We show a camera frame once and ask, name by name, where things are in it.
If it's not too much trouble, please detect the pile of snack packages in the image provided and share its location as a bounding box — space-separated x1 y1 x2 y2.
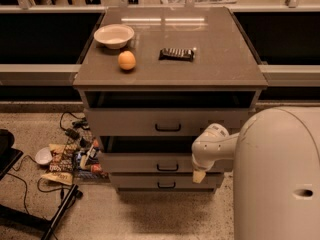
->
73 138 108 180

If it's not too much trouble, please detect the black power adapter with cable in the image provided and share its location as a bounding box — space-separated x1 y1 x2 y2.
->
59 111 90 140

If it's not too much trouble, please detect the grey drawer cabinet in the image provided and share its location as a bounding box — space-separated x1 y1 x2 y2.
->
72 6 269 194

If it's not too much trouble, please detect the grey bottom drawer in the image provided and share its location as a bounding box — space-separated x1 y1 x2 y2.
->
109 173 224 191

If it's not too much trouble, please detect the chip bag on floor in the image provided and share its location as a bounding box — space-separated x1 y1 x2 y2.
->
41 144 77 186

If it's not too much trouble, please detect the white bowl on cabinet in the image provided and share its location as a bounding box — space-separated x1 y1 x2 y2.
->
94 24 135 49

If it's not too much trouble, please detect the orange fruit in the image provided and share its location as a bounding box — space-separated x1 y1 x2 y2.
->
118 51 136 70

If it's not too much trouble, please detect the black striped snack bar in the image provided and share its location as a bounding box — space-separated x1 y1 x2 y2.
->
159 48 194 62

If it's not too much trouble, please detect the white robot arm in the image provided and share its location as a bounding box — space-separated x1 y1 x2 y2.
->
192 107 320 240

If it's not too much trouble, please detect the small white bowl on floor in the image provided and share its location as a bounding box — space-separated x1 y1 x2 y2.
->
35 147 52 165

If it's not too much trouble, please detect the grey drawer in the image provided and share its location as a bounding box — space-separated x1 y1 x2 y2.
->
84 109 253 136
109 173 224 191
97 135 234 174

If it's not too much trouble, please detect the grey top drawer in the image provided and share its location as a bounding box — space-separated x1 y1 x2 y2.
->
84 109 253 136

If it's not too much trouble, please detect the black stand base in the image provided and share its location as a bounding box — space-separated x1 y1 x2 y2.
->
0 129 84 240

